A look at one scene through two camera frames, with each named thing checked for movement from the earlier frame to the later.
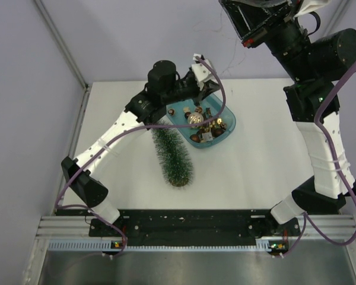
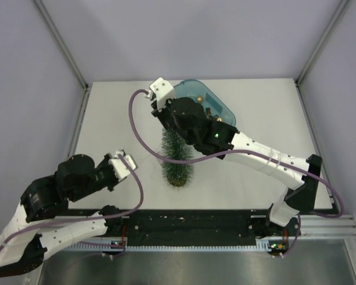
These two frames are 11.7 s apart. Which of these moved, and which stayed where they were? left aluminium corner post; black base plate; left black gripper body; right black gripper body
Moved: left black gripper body; right black gripper body
Stayed: black base plate; left aluminium corner post
